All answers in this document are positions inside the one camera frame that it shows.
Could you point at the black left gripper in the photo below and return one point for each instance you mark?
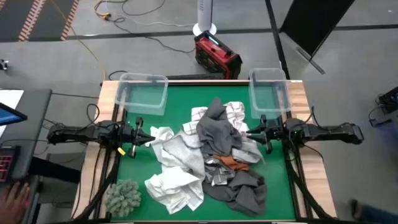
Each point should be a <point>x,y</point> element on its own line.
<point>132,135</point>

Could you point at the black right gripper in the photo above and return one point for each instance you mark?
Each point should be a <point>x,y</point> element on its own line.
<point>273,130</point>

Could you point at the white red-checked towel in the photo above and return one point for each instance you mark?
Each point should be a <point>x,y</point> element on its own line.
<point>236,112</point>

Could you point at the orange towel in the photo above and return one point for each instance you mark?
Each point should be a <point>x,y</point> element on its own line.
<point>231,162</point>

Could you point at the dark grey terry towel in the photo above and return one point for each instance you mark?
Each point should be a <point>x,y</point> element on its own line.
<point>245,196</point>
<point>217,130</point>

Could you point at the grey plaid towel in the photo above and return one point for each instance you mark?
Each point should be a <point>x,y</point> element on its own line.
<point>217,177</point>

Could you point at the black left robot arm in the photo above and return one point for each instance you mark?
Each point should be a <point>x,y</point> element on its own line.
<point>77,133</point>

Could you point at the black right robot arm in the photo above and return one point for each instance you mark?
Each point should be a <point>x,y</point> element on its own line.
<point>326,132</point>

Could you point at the yellow tag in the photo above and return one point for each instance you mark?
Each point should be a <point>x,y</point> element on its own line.
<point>121,151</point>

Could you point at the green table mat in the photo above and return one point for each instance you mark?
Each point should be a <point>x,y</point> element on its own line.
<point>140,168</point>

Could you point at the clear plastic bin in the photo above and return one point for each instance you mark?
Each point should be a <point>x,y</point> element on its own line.
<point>141,96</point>
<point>269,96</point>

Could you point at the green artificial plant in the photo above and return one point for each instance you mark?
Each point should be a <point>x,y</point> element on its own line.
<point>122,197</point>

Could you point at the black power strip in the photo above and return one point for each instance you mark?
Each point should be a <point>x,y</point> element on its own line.
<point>192,76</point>

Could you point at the red black power station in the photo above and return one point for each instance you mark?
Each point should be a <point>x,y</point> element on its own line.
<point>217,56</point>

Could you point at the black desk crossbar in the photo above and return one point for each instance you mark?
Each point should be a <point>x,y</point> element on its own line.
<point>56,171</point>

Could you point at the grey desk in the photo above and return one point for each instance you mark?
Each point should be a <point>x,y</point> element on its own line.
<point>37,124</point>

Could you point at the black monitor on stand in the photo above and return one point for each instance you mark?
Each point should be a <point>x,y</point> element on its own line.
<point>311,21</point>

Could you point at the person's foot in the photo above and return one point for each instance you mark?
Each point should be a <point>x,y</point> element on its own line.
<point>357,210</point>

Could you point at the white tower fan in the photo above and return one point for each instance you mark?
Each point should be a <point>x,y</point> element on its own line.
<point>205,12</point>

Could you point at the white paper sheet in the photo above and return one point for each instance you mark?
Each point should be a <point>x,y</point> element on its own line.
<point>12,98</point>

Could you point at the backlit black keyboard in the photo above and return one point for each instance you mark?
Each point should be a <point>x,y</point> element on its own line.
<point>7,165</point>

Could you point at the person's leg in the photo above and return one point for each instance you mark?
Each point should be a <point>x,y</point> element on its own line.
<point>379,214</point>

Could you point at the person's hand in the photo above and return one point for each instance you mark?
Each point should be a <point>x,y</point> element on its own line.
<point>14,202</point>

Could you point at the black orange-striped floor mat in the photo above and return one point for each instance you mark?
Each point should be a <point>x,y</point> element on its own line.
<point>53,18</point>

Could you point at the small silver floor object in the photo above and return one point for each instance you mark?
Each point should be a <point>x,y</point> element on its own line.
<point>3,64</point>

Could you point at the black table frame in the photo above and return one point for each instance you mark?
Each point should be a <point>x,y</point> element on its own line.
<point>217,84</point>

